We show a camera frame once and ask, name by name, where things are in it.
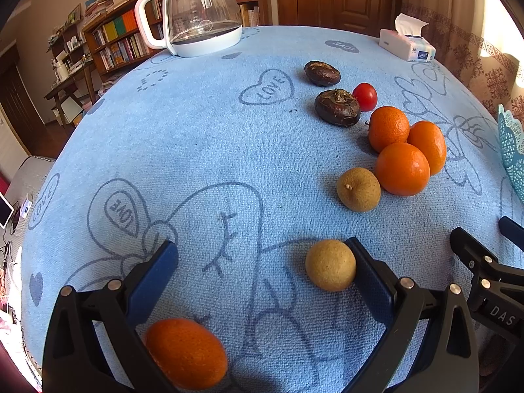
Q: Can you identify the beige patterned curtain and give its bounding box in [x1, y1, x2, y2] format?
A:
[402, 0, 523, 121]

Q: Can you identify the dark water chestnut far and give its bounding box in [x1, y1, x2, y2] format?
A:
[304, 60, 341, 87]

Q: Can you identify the tan longan fruit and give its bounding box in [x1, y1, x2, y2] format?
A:
[336, 168, 381, 212]
[305, 239, 356, 292]

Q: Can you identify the light blue lattice basket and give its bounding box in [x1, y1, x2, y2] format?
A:
[497, 104, 524, 200]

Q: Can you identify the orange mandarin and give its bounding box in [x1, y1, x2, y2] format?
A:
[375, 143, 430, 196]
[368, 106, 410, 154]
[145, 318, 228, 390]
[408, 121, 447, 176]

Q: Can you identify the wooden bookshelf with books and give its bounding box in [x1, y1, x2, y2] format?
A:
[46, 0, 263, 85]

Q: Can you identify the white tissue box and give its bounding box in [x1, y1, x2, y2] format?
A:
[379, 13, 436, 62]

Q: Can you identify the blue patterned tablecloth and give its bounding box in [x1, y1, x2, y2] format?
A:
[21, 27, 523, 392]

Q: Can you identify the dark water chestnut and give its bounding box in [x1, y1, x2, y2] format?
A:
[304, 60, 341, 87]
[314, 89, 361, 128]

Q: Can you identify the red cherry tomato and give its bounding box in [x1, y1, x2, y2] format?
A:
[353, 83, 378, 112]

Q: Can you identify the dark water chestnut near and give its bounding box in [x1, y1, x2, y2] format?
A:
[314, 89, 361, 128]

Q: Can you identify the wooden side desk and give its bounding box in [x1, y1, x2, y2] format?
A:
[45, 60, 98, 127]

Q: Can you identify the glass kettle white handle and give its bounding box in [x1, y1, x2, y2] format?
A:
[134, 0, 242, 58]

